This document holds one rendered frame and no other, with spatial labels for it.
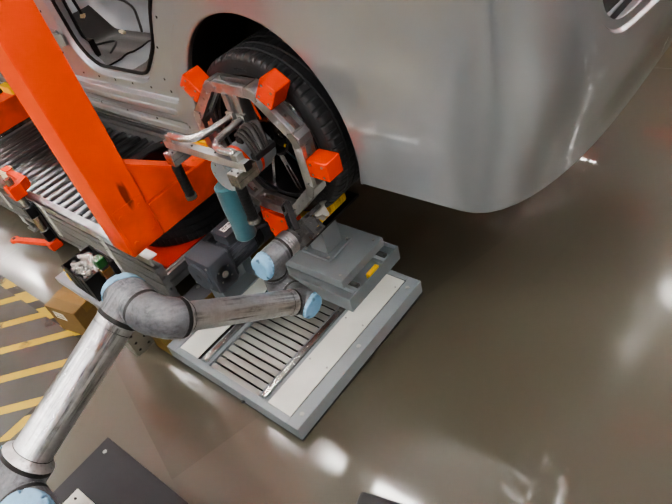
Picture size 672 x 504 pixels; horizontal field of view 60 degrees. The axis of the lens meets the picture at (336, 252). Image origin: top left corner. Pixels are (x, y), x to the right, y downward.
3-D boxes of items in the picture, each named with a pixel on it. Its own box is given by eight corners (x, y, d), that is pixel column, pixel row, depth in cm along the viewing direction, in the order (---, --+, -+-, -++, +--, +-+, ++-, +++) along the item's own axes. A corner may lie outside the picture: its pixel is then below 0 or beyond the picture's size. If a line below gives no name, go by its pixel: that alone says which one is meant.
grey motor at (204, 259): (293, 261, 279) (271, 204, 256) (232, 321, 259) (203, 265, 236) (267, 250, 290) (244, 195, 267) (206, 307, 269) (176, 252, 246)
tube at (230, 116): (238, 121, 201) (228, 93, 194) (198, 151, 192) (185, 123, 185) (206, 113, 212) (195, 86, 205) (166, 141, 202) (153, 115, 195)
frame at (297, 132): (337, 219, 214) (298, 84, 178) (326, 230, 211) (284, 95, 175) (238, 186, 245) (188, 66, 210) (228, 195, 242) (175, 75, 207)
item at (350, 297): (400, 259, 263) (397, 243, 257) (353, 314, 245) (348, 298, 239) (318, 230, 292) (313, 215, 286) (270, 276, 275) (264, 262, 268)
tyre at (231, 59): (360, 32, 184) (222, 17, 221) (313, 68, 172) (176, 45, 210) (391, 196, 227) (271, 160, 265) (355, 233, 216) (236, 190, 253)
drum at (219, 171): (283, 163, 213) (271, 129, 203) (243, 197, 202) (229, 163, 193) (257, 155, 221) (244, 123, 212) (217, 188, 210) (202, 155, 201)
